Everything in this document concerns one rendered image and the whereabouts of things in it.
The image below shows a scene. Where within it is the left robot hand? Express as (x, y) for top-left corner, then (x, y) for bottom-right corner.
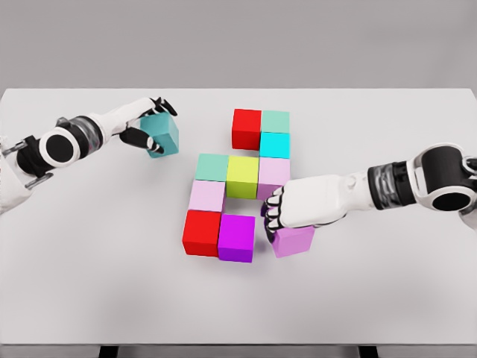
(113, 96), (178, 155)

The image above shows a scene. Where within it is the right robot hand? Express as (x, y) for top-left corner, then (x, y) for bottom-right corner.
(260, 175), (349, 240)

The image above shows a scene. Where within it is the violet cube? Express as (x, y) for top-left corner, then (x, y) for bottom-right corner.
(260, 204), (317, 260)

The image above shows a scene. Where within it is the teal cube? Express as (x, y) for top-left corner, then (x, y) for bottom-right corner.
(139, 112), (181, 160)

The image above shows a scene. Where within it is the pale pink cube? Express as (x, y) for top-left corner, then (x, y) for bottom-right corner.
(188, 180), (227, 214)
(256, 157), (291, 201)

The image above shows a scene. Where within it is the yellow-green cube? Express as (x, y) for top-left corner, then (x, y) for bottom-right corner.
(225, 155), (261, 200)

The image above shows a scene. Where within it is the cyan cube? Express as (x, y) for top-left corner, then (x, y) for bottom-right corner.
(259, 131), (291, 160)

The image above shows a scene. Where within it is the magenta cube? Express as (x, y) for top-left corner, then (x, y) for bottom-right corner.
(217, 213), (256, 264)

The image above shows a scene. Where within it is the mint green cube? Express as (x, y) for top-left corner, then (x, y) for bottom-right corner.
(260, 110), (291, 134)
(195, 153), (230, 183)

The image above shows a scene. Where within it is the red cube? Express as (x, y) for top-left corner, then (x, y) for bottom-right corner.
(231, 108), (262, 151)
(181, 209), (223, 258)

